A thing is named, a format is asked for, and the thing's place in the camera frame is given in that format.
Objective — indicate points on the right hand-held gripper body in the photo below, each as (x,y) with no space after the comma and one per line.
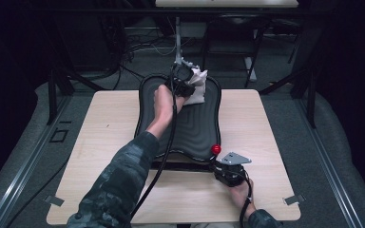
(231,174)

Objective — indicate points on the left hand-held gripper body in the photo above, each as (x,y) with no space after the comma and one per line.
(182,74)

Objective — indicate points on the white cloth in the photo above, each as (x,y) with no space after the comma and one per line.
(198,91)

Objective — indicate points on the person's right hand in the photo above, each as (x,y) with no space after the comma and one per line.
(242,194)

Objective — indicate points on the person's left hand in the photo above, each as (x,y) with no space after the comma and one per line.
(164,104)

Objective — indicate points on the white desk leg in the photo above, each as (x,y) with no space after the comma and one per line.
(250,68)
(178,34)

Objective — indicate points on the black chair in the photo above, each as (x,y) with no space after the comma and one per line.
(234,41)

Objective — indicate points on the grey tape strip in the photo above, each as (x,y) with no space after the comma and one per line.
(294,199)
(53,200)

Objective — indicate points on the white background desk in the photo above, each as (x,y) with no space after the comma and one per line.
(226,3)

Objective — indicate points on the black metal stand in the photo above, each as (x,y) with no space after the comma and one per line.
(52,95)
(312,101)

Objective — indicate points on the aluminium floor rail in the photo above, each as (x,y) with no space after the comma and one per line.
(334,177)
(23,175)

